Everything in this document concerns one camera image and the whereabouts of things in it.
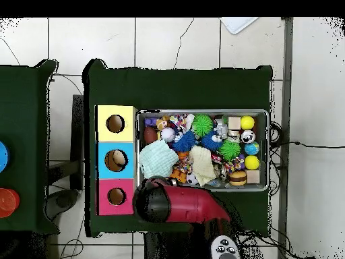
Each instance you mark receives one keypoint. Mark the white baseball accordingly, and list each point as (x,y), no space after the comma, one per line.
(168,134)

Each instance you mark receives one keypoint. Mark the cream white cloth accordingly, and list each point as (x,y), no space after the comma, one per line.
(202,164)

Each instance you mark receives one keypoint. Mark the wooden box with three holes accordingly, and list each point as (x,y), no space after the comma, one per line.
(105,162)

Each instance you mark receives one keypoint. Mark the red round disc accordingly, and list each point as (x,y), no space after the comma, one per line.
(8,202)

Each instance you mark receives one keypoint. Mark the toy hamburger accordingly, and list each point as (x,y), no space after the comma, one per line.
(238,178)

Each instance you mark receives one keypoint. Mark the grey metal rail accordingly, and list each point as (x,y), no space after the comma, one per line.
(287,108)

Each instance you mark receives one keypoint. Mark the blue round disc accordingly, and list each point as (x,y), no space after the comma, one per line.
(2,156)

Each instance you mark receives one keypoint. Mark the blue spiky ball with eyes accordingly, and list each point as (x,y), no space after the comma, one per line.
(184,143)
(210,143)

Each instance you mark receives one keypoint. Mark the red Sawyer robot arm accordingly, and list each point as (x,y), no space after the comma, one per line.
(188,205)

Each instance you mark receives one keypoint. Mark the small tan plush figure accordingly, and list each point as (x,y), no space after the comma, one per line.
(161,124)

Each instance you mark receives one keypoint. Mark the dark green table cloth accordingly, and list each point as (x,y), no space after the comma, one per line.
(24,108)
(175,89)

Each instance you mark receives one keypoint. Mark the dark grey rounded base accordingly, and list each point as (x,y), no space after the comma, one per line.
(63,201)

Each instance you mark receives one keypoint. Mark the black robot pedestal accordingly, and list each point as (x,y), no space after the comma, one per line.
(172,248)

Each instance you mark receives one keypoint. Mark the mint green cloth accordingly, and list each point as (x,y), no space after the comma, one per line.
(157,159)

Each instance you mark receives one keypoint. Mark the white board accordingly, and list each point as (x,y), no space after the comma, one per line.
(237,24)

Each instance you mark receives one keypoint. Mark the shallow clear mesh bin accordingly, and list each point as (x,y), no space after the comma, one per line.
(264,121)

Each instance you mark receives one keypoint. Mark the black upright panel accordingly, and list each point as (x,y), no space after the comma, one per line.
(77,135)

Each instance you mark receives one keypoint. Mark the green spiky ball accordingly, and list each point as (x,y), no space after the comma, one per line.
(229,150)
(202,125)

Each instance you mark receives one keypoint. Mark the brown toy football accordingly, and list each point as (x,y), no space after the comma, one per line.
(150,135)

